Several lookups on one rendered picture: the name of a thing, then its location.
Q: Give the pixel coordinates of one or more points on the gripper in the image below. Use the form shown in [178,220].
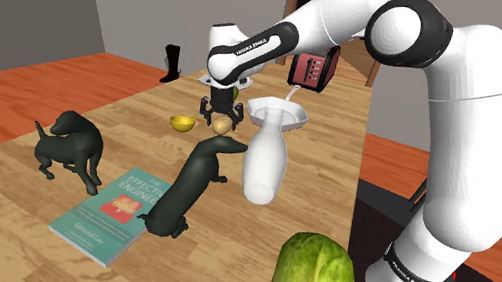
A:
[222,96]

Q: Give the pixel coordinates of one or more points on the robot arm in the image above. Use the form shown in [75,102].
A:
[467,141]

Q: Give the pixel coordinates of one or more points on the potato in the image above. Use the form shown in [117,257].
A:
[220,125]

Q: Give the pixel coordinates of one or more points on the green fruit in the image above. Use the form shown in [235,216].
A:
[235,94]

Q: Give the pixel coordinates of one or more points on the yellow ladle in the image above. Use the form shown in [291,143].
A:
[182,124]

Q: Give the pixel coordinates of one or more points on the white octagonal bowl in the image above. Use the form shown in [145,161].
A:
[287,111]

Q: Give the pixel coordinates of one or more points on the white vase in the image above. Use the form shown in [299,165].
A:
[264,167]

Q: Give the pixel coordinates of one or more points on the black boot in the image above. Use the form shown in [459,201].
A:
[171,64]

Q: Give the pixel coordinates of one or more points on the dark dachshund dog figure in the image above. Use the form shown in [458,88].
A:
[188,186]

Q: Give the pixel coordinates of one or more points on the red toaster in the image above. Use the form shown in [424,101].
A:
[313,68]

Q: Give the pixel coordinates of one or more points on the dark standing dog figure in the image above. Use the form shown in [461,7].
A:
[70,144]

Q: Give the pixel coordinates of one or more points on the teal book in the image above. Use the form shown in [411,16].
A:
[99,225]

